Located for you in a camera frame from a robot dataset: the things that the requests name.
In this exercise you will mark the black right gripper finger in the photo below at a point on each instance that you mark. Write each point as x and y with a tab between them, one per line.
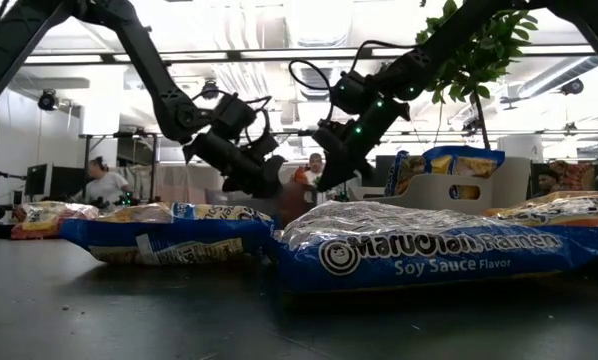
339	175

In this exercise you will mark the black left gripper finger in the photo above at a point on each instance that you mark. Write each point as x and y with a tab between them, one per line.
266	175

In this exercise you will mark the blue Maruchan noodle pack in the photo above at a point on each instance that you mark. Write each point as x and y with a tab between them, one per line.
169	240
429	260
404	172
466	162

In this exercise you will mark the red Maruchan noodle pack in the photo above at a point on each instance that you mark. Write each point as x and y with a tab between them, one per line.
44	220

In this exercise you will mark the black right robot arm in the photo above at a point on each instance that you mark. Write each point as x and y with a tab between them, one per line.
439	45

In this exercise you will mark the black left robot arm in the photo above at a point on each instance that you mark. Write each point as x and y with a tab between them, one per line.
149	65

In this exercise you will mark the person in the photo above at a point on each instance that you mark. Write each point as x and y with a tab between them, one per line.
106	187
549	181
315	162

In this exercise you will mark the dark grey translucent bin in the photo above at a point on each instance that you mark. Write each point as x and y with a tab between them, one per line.
216	196

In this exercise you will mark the beige cloth divider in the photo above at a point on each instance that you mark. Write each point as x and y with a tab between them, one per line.
189	185

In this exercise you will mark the black ceiling spotlight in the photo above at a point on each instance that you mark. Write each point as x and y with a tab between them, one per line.
47	101
210	91
572	86

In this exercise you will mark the white plastic bin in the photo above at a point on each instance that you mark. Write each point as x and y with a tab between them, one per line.
429	192

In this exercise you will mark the green leafy plant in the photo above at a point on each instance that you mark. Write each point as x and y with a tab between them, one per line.
484	65

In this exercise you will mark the white plant pot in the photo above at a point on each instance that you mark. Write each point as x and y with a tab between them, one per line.
521	147

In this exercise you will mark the black background monitor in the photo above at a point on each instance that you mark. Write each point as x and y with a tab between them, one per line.
39	180

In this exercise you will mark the black table mat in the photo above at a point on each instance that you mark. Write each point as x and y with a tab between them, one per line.
129	320

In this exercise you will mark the orange patterned tapestry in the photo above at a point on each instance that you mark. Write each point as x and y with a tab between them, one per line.
574	175

